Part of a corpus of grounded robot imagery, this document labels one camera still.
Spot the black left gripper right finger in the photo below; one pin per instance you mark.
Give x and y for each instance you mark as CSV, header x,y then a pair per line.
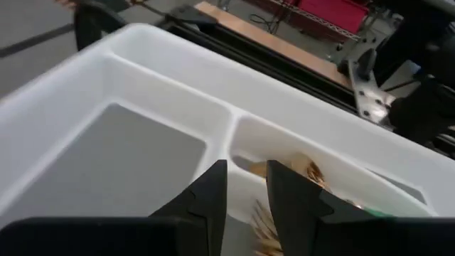
x,y
320,234

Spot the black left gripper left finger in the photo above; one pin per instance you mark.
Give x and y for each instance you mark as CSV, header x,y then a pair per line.
x,y
192,231

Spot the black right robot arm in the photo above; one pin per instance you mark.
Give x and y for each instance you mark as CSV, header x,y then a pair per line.
x,y
419,113

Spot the white cutlery organizer tray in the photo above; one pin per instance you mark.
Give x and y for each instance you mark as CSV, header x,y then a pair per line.
x,y
160,81

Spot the wooden bench board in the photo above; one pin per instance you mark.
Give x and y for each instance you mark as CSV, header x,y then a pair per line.
x,y
270,39

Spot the red storage bin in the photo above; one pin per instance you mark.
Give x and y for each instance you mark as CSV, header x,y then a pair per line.
x,y
334,14

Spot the metal mounting bracket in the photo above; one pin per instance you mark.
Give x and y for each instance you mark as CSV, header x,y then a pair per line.
x,y
369,96

